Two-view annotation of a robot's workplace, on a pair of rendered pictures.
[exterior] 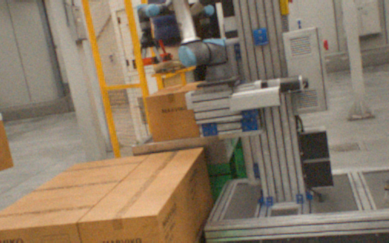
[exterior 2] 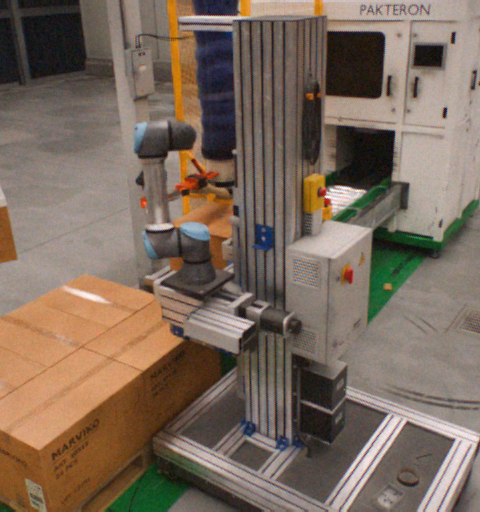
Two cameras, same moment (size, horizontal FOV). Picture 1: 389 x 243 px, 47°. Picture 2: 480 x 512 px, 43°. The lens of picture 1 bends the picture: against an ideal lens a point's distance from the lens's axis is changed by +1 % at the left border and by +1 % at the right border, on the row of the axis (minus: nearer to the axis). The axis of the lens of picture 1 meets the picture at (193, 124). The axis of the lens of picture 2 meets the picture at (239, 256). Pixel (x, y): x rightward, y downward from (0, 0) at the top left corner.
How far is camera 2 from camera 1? 156 cm
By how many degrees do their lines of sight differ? 24
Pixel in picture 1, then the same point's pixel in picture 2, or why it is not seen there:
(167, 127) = not seen: hidden behind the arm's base
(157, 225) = (39, 460)
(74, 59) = (131, 120)
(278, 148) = (268, 376)
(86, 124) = (137, 204)
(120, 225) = (9, 440)
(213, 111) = (181, 314)
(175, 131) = not seen: hidden behind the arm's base
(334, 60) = not seen: outside the picture
